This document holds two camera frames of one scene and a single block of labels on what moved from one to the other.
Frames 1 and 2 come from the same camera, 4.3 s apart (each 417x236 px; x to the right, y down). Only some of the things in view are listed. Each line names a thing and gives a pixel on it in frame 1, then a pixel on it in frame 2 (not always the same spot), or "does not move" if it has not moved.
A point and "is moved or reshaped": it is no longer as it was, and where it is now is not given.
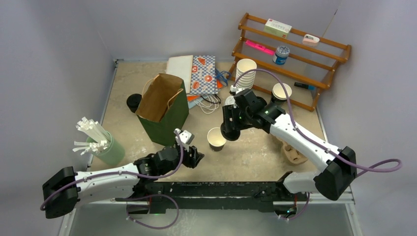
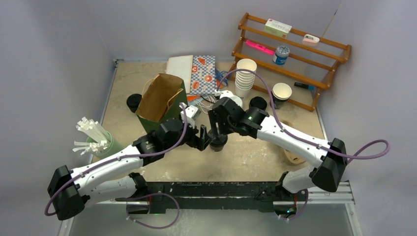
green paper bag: [164, 109] does not move
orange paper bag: [193, 98] does not move
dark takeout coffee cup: [216, 140] does not move
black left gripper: [192, 160] → [198, 142]
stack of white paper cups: [243, 65] does not move
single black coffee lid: [231, 135] is moved or reshaped
